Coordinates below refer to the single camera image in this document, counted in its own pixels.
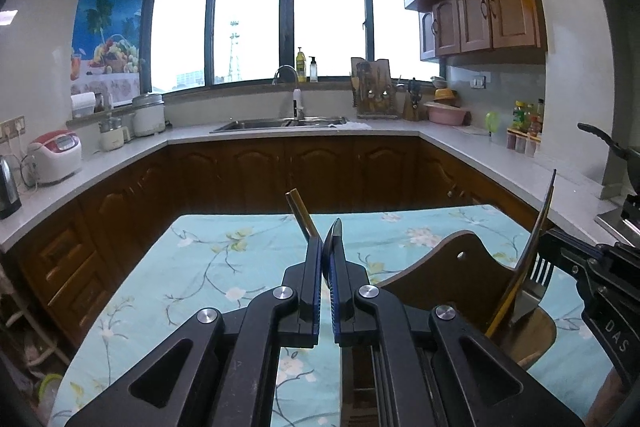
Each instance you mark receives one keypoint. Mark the knife block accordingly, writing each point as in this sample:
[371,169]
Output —
[412,107]

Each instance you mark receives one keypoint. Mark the paper towel roll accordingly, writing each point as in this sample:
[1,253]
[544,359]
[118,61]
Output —
[83,105]

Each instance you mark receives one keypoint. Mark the wooden chopstick red dotted end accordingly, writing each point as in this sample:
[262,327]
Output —
[300,212]
[501,302]

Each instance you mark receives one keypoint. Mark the wall socket strip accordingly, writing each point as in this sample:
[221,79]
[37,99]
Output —
[12,128]

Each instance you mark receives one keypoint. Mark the spice jar rack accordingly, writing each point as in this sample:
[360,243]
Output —
[522,144]

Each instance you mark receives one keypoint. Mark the yellow dish soap bottle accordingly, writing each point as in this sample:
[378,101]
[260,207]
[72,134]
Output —
[301,67]

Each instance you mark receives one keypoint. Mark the kitchen counter with wooden cabinets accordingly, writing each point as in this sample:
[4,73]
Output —
[225,172]

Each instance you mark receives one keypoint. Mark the tropical fruit wall poster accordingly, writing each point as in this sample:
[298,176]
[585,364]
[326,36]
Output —
[107,37]

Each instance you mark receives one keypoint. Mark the steel sink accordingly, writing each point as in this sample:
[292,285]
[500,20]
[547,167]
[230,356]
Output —
[270,124]

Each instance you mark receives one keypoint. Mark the kitchen window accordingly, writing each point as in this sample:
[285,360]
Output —
[250,27]

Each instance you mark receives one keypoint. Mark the ceiling light panel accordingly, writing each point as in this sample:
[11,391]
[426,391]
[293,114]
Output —
[7,18]

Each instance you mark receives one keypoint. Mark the black stove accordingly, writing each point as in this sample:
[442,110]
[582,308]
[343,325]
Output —
[622,219]

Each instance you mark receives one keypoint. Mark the black electric kettle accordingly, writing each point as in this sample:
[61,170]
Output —
[7,189]

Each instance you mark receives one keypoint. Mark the person's right forearm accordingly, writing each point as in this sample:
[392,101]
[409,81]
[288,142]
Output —
[600,399]

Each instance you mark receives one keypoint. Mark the white bowl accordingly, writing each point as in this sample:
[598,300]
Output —
[439,82]

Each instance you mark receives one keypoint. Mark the large white rice cooker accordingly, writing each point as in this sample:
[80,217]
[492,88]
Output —
[148,117]

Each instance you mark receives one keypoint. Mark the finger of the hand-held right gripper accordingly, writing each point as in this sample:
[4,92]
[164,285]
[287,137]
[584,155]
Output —
[570,254]

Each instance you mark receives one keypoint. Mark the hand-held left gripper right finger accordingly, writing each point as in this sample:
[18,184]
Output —
[334,307]

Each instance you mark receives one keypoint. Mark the black wok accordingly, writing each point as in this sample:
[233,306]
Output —
[607,142]

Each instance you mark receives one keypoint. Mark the wooden knife block rack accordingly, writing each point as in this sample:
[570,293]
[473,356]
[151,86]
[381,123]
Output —
[372,87]

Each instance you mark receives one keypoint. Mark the pink basin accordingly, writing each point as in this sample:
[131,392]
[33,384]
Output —
[447,113]

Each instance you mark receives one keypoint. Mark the white wall outlet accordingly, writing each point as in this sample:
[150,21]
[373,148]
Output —
[478,82]

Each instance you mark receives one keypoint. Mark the clear soap dispenser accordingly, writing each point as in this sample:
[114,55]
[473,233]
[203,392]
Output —
[313,71]

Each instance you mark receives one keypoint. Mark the yellow bowl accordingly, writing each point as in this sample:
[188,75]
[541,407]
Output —
[445,95]

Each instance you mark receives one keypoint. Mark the small white food steamer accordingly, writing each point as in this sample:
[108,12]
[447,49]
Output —
[112,137]

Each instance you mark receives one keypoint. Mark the red and white rice cooker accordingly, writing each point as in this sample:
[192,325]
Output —
[55,159]

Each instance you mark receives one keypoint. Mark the blue floral tablecloth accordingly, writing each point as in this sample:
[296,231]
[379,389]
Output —
[210,267]

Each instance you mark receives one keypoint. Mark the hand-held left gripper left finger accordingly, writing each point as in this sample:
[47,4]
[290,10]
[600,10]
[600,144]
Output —
[317,307]

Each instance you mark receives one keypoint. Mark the green round item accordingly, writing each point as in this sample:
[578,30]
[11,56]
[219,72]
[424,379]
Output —
[492,123]

